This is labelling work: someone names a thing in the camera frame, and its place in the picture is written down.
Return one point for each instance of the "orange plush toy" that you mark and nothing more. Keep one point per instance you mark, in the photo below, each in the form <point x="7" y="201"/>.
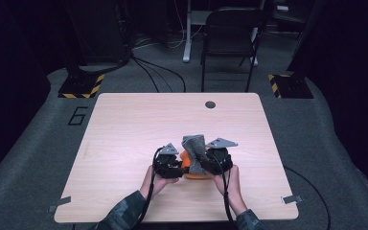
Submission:
<point x="186" y="159"/>

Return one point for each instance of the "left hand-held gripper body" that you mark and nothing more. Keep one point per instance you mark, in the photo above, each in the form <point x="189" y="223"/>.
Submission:
<point x="166" y="164"/>

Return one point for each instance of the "black table grommet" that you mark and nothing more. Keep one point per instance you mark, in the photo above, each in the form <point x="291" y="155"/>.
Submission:
<point x="210" y="104"/>

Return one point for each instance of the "grey knitted cloth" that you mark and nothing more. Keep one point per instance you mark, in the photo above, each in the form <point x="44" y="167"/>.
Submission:
<point x="195" y="147"/>

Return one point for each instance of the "grey tape strip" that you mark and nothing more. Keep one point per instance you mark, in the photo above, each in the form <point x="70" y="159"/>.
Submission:
<point x="64" y="201"/>
<point x="52" y="209"/>
<point x="292" y="199"/>

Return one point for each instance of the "black folding chair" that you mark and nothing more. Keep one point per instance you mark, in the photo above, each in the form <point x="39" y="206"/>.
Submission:
<point x="230" y="32"/>

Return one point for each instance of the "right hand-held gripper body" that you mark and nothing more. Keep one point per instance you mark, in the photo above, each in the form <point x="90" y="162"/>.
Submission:
<point x="220" y="159"/>

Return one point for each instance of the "white desk frame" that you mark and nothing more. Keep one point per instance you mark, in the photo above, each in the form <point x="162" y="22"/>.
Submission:
<point x="187" y="38"/>

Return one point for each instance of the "black equipment cabinet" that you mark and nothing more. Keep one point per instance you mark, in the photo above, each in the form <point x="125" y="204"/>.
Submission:
<point x="102" y="32"/>

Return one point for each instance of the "black yellow striped base plate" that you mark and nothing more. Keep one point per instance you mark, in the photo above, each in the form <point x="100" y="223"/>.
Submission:
<point x="292" y="87"/>
<point x="80" y="87"/>

